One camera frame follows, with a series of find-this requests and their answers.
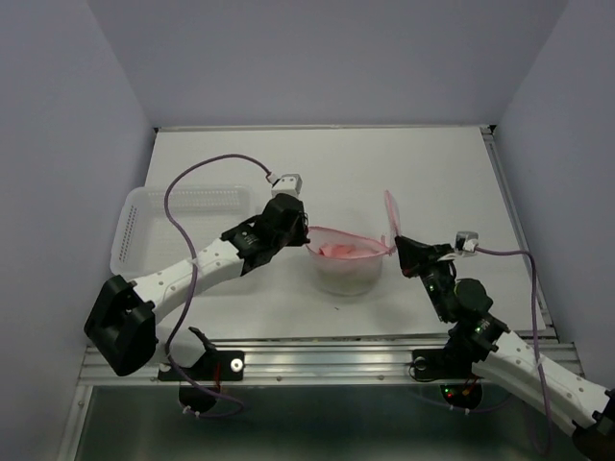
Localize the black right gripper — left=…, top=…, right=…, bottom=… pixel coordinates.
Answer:
left=392, top=234, right=454, bottom=322

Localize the pink bra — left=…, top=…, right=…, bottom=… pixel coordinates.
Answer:
left=316, top=244, right=380, bottom=259

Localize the white mesh laundry bag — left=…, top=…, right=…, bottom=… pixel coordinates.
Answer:
left=306, top=190, right=401, bottom=296

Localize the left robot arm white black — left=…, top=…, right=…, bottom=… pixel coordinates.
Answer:
left=84, top=193, right=308, bottom=376

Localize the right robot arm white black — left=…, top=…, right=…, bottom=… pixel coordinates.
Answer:
left=395, top=231, right=614, bottom=460

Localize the white perforated plastic basket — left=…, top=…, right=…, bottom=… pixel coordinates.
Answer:
left=110, top=184, right=254, bottom=279

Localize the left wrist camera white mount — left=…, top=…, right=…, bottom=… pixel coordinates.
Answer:
left=266, top=173, right=303, bottom=198

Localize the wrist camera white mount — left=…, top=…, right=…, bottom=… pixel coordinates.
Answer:
left=266, top=173, right=303, bottom=198
left=453, top=230, right=479, bottom=258

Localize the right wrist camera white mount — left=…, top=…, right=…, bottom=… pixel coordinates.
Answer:
left=453, top=230, right=479, bottom=258

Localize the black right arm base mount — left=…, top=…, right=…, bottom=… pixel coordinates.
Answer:
left=407, top=344, right=507, bottom=415

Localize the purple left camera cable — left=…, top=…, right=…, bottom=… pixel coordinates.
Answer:
left=163, top=153, right=273, bottom=420

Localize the purple camera cable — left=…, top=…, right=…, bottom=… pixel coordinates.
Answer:
left=473, top=244, right=554, bottom=455
left=163, top=153, right=273, bottom=420

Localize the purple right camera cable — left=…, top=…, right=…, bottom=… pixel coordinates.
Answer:
left=473, top=244, right=554, bottom=455

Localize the aluminium front rail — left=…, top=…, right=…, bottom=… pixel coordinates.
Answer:
left=78, top=335, right=584, bottom=386

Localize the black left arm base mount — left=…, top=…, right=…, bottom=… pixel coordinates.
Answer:
left=163, top=327, right=246, bottom=420

